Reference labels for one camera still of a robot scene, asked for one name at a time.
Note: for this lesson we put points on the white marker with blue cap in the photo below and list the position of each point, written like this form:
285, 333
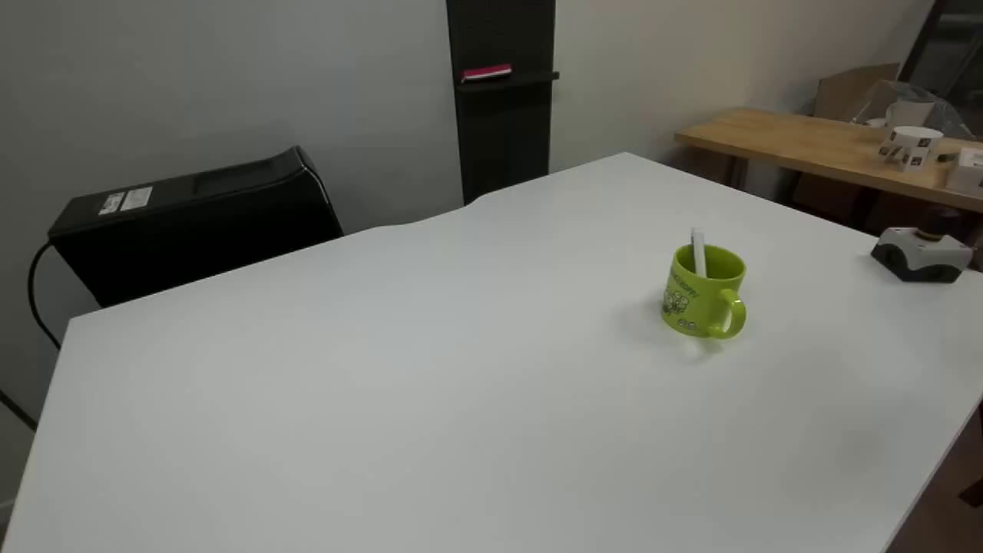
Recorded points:
698, 250

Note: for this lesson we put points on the white cup on side table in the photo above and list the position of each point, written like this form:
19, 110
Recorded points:
911, 145

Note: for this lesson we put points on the black shelf column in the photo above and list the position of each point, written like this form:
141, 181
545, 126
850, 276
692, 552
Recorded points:
501, 125

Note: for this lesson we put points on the pink book on shelf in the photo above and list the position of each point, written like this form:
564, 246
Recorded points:
486, 71

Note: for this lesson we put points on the green ceramic mug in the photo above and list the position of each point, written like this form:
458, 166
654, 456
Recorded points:
706, 307

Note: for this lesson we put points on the black computer tower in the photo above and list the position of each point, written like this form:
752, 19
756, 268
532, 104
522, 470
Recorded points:
159, 235

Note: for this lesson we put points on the wooden side table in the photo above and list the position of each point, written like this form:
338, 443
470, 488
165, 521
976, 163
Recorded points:
829, 150

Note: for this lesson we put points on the cardboard box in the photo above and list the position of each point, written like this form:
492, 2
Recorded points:
841, 95

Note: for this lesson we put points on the black and white button box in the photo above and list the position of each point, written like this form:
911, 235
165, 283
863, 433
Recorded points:
920, 257

